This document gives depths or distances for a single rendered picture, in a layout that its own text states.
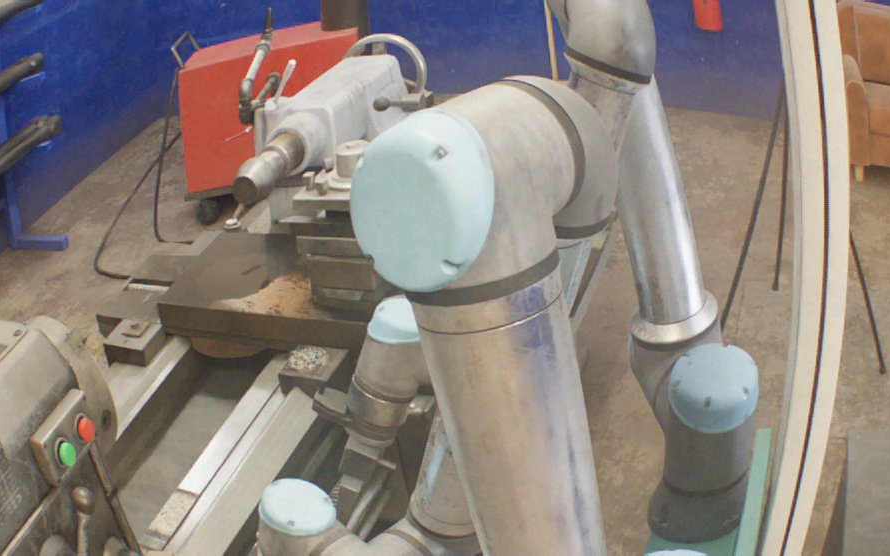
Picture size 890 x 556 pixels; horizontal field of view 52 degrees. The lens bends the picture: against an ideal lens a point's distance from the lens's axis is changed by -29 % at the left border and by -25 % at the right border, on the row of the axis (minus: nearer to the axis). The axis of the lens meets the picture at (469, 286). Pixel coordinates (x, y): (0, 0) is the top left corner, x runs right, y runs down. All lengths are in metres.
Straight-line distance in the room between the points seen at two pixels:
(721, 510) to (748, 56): 4.26
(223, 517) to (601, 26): 0.90
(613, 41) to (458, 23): 4.66
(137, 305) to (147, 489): 0.50
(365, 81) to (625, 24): 1.17
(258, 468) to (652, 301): 0.64
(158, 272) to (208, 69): 2.42
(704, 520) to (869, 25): 3.89
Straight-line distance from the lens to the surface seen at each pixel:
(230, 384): 2.24
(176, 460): 2.03
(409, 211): 0.83
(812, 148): 1.02
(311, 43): 4.67
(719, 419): 1.57
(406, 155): 0.82
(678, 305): 1.67
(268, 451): 1.80
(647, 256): 1.64
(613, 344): 3.67
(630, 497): 2.98
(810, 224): 1.05
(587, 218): 0.97
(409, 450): 1.99
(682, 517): 1.67
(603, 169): 0.94
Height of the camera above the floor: 1.83
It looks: 27 degrees down
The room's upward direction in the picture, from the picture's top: 6 degrees counter-clockwise
